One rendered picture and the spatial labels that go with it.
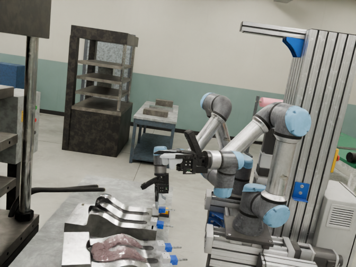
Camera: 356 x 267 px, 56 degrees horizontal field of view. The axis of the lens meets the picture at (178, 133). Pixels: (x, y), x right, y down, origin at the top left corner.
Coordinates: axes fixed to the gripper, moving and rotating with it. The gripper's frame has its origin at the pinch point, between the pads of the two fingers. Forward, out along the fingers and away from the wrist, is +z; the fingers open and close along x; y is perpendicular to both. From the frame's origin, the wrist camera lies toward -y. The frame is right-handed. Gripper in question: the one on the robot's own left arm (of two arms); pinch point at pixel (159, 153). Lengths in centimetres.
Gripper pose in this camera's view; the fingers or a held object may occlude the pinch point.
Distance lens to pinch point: 126.0
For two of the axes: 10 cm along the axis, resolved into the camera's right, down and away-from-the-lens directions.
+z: -9.2, -0.5, -3.8
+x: -3.7, -1.2, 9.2
